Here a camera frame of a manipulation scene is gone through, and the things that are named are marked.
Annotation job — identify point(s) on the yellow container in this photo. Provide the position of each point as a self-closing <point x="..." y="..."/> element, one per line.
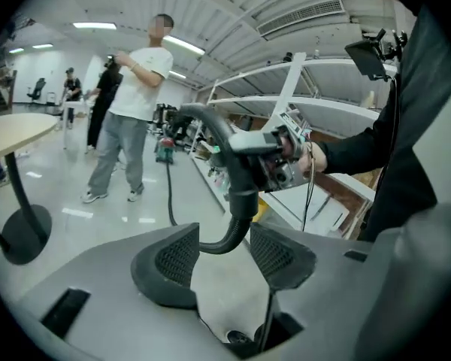
<point x="262" y="209"/>

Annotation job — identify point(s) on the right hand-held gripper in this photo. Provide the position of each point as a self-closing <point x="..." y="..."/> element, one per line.
<point x="285" y="173"/>

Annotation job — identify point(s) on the black screen device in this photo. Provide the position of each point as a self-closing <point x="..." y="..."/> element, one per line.
<point x="366" y="56"/>

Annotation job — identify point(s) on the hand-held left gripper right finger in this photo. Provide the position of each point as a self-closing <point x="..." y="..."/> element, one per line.
<point x="293" y="265"/>

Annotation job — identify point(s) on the white ceiling air vent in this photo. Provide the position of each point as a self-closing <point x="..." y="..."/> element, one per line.
<point x="300" y="15"/>

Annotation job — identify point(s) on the white table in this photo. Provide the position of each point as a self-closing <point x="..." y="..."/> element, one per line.
<point x="75" y="105"/>

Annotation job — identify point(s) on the white board sheet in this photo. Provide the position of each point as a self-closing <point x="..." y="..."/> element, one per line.
<point x="330" y="211"/>

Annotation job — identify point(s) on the black office chair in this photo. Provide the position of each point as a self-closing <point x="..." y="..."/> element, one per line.
<point x="37" y="88"/>

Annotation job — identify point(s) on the round beige table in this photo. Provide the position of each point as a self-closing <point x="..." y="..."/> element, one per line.
<point x="11" y="132"/>

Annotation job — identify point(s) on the red and green vacuum cleaner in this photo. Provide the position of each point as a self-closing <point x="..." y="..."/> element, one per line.
<point x="166" y="149"/>

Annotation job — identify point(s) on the person's right hand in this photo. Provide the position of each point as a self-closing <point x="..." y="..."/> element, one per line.
<point x="313" y="160"/>

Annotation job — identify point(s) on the ceiling light panel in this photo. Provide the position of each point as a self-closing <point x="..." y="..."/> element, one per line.
<point x="94" y="25"/>
<point x="43" y="46"/>
<point x="184" y="44"/>
<point x="177" y="74"/>
<point x="16" y="50"/>

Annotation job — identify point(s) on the brown wooden panel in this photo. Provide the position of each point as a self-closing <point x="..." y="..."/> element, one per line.
<point x="345" y="192"/>

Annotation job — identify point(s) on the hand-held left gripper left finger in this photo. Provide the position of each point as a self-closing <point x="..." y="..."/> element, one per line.
<point x="150" y="273"/>

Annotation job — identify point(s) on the person's right forearm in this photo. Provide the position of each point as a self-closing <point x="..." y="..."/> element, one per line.
<point x="355" y="150"/>

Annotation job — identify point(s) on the person's torso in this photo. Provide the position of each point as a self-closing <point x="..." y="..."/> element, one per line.
<point x="417" y="126"/>

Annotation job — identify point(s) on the white shelving unit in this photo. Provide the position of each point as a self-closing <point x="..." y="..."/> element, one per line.
<point x="323" y="105"/>

